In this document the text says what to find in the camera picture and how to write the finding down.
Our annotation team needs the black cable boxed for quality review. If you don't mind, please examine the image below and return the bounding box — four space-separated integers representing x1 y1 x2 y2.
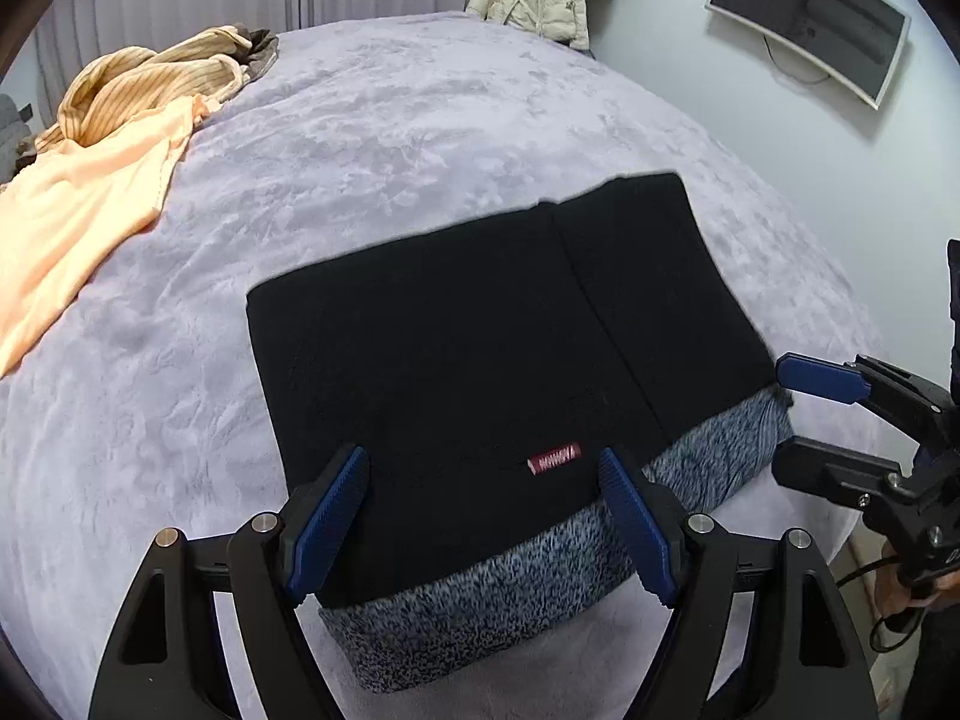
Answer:
832 555 925 655

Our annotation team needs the person's right hand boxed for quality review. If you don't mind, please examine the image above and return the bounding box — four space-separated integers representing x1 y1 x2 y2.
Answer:
874 540 960 620

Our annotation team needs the peach cloth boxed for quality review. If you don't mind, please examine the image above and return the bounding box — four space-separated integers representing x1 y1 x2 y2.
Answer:
0 94 207 376

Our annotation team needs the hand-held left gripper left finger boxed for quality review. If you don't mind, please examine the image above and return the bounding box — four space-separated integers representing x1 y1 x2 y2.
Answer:
88 444 372 720

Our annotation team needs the black and grey sweater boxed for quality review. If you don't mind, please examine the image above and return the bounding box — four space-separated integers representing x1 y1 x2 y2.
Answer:
246 172 796 608

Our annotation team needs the beige striped garment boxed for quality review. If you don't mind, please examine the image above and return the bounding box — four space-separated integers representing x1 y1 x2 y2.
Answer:
34 26 256 155

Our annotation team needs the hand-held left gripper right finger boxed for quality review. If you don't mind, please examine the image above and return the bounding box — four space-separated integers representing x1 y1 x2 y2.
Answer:
598 446 878 720

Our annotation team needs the wall-mounted monitor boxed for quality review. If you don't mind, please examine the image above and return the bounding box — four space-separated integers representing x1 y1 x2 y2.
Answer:
705 0 912 110

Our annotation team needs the monitor cable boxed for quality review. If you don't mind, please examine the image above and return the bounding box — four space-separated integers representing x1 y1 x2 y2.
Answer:
763 34 832 85

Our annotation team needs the dark grey-brown cloth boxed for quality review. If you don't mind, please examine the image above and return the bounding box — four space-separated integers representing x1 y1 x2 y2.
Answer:
229 22 280 83

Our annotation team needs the lilac plush blanket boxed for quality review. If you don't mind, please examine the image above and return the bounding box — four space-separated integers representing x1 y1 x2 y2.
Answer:
0 11 893 720

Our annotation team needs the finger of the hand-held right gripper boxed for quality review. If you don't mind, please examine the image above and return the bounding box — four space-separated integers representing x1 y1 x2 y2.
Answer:
775 351 947 428
771 437 916 512

